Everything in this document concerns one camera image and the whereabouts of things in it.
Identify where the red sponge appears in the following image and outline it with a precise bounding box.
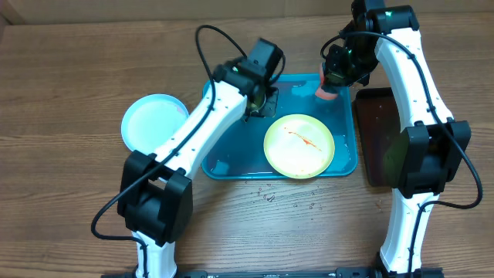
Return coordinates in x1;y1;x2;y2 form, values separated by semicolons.
315;64;338;100

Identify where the yellow plate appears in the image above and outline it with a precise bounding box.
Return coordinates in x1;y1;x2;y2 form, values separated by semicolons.
263;114;336;179

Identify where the light blue plate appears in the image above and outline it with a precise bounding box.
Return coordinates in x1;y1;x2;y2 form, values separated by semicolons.
120;93;189;154

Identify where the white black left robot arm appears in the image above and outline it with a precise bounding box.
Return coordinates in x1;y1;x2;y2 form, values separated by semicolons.
117;59;278;277

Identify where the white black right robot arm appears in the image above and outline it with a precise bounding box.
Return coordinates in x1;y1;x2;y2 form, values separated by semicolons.
316;1;472;277

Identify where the dark brown rectangular tray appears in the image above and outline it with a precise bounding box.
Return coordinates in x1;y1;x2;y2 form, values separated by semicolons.
353;87;400;187

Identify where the teal plastic tray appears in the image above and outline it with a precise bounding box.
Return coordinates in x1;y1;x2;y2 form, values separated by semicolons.
202;73;358;180

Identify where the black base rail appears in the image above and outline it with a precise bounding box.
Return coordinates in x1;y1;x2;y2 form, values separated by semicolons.
100;267;445;278

